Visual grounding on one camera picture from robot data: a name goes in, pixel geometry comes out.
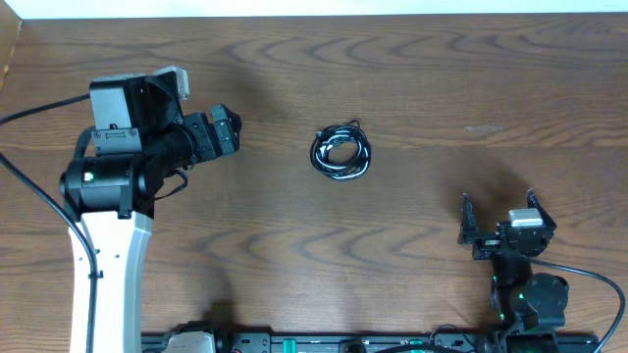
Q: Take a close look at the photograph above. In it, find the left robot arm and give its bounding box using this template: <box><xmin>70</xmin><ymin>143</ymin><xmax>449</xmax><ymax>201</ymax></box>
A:
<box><xmin>60</xmin><ymin>66</ymin><xmax>241</xmax><ymax>352</ymax></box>

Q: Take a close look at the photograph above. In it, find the long black usb cable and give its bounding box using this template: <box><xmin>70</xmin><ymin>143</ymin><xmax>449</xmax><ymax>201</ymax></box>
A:
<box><xmin>309</xmin><ymin>120</ymin><xmax>373</xmax><ymax>182</ymax></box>

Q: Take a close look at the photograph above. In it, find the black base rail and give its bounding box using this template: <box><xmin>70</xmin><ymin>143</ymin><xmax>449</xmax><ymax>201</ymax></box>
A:
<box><xmin>140</xmin><ymin>322</ymin><xmax>599</xmax><ymax>353</ymax></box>

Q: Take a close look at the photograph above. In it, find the white usb cable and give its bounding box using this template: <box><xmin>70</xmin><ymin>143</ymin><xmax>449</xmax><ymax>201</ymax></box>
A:
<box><xmin>313</xmin><ymin>127</ymin><xmax>369</xmax><ymax>177</ymax></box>

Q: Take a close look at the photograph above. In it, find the short black usb cable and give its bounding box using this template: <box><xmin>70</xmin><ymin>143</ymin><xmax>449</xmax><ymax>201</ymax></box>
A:
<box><xmin>313</xmin><ymin>122</ymin><xmax>373</xmax><ymax>180</ymax></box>

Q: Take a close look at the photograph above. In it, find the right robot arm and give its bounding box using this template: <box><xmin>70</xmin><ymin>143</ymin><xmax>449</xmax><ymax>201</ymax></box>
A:
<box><xmin>458</xmin><ymin>190</ymin><xmax>568</xmax><ymax>333</ymax></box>

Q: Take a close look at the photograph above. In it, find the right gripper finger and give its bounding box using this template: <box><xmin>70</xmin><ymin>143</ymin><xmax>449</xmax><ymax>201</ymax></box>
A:
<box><xmin>526</xmin><ymin>188</ymin><xmax>554</xmax><ymax>227</ymax></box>
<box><xmin>457</xmin><ymin>193</ymin><xmax>479</xmax><ymax>244</ymax></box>

